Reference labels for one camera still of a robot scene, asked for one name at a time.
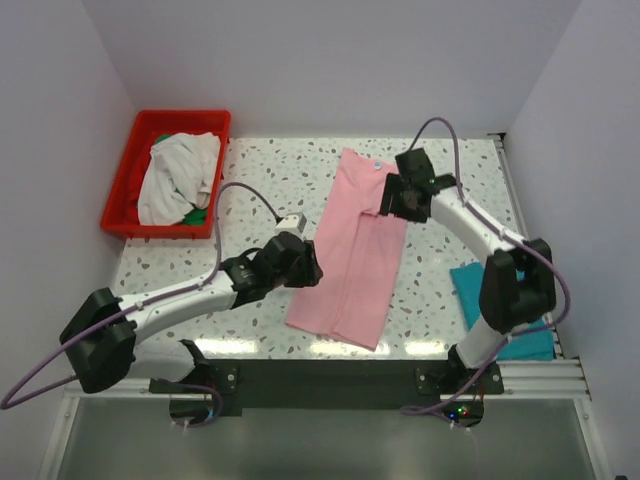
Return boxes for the pink t shirt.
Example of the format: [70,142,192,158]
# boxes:
[286,148,407,351]

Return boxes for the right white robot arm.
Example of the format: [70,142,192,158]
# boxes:
[380,148,557,393]

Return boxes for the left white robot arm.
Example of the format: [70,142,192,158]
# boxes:
[60,232,323,394]

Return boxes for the green t shirt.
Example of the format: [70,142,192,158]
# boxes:
[152,132,211,227]

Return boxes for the white t shirt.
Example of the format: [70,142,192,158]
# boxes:
[137,130,222,227]

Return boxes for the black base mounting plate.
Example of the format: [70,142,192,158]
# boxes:
[149,359,505,419]

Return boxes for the red plastic bin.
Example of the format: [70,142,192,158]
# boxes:
[100,109,232,240]

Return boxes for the teal folded t shirt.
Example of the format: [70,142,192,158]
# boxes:
[450,262,555,361]

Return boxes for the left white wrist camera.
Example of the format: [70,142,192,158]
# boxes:
[275,212,307,237]

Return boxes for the aluminium frame rail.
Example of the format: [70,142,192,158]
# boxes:
[63,359,591,400]

